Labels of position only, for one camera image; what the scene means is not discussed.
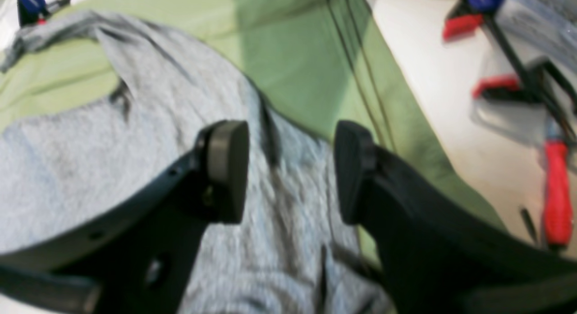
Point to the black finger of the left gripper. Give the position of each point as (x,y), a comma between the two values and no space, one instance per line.
(138,257)

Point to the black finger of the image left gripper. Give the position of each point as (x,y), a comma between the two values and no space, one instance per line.
(436,258)

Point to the grey heathered T-shirt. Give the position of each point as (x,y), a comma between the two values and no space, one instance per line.
(291,255)

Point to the green table cloth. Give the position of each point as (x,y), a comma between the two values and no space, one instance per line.
(313,62)

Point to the orange black tools left floor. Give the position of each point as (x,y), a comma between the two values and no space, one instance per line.
(527,84)

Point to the orange blue clamp bottom centre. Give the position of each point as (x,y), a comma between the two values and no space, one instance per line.
(38,11)

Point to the red handled tool left edge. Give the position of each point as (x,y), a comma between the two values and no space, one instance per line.
(558,211)

